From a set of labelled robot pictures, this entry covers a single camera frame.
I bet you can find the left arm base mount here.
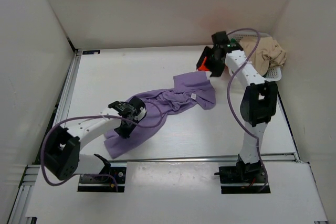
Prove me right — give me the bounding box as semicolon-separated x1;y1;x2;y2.
77;163;127;193

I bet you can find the purple t shirt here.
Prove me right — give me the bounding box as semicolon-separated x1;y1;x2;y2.
104;71;216;159

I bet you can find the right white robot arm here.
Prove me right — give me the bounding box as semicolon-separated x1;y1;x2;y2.
196;31;278;179

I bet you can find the white plastic basket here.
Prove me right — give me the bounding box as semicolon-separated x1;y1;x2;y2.
228;30;282;81

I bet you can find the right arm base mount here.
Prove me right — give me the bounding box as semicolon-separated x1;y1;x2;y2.
214;166;271;195

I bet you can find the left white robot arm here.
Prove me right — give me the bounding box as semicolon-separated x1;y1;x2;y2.
42;97;146;181

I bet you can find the orange t shirt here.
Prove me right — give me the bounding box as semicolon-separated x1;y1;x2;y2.
197;57;209;71

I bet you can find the aluminium frame rail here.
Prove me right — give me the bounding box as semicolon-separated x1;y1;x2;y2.
7;48;329;224

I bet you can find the blue label sticker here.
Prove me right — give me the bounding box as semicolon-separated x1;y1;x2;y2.
82;50;100;55

